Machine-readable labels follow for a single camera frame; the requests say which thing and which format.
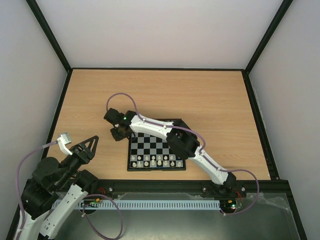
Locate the white cable duct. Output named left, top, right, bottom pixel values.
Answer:
left=74, top=200, right=221, bottom=211

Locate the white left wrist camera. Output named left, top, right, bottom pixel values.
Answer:
left=57, top=132, right=73, bottom=156

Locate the black enclosure frame post left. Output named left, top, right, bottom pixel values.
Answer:
left=26, top=0, right=72, bottom=73

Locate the black enclosure frame post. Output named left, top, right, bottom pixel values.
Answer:
left=245, top=0, right=293, bottom=74
left=26, top=0, right=72, bottom=73

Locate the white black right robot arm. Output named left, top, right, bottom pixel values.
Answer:
left=103, top=108, right=236, bottom=196

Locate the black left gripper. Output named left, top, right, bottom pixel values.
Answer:
left=55, top=135, right=101, bottom=189

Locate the black and white chessboard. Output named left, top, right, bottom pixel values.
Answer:
left=127, top=117, right=186, bottom=172

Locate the black aluminium rail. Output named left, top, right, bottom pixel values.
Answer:
left=24, top=178, right=291, bottom=198

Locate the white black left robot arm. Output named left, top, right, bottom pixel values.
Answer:
left=13, top=132, right=99, bottom=240

